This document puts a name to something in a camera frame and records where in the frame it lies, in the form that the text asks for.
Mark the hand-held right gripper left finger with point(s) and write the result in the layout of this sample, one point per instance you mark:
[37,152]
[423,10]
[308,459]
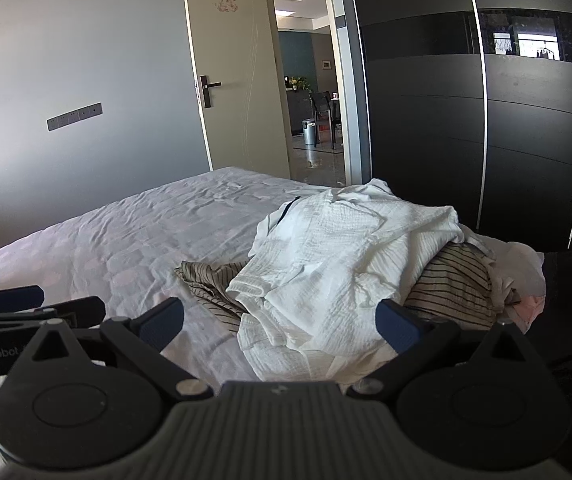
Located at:
[163,322]

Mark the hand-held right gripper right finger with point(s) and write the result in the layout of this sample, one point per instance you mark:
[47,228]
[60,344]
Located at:
[396,327]

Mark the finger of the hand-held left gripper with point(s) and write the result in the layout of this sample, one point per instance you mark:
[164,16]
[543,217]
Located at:
[16,297]
[81,310]

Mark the white muslin garment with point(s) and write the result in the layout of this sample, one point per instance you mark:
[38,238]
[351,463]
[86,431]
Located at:
[326,270]

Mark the beige striped garment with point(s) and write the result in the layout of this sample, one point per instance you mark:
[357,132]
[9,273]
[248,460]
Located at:
[456,280]

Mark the white pink-dotted bed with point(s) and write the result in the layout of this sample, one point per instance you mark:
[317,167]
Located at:
[116,240]

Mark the light pink cloth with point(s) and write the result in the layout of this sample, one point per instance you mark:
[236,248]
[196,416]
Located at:
[526,305]

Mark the white dark-trimmed garment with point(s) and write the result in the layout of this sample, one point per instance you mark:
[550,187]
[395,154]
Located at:
[266,232]

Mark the metal trash can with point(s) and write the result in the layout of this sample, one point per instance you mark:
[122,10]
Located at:
[309,132]

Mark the black sliding wardrobe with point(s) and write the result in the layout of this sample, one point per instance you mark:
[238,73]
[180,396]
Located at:
[416,110]

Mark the black chair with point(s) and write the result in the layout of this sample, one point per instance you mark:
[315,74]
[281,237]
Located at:
[322,110]

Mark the cream door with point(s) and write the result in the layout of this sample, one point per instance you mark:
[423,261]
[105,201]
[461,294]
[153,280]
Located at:
[236,85]

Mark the potted plant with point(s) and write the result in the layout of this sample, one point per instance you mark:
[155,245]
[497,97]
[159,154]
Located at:
[298,83]

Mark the floral door sticker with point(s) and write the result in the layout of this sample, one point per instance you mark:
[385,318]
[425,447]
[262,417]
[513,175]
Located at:
[227,3]

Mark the grey wall switch panel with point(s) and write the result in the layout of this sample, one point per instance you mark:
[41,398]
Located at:
[73,116]

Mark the white door frame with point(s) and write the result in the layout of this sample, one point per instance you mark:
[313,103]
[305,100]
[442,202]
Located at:
[351,110]

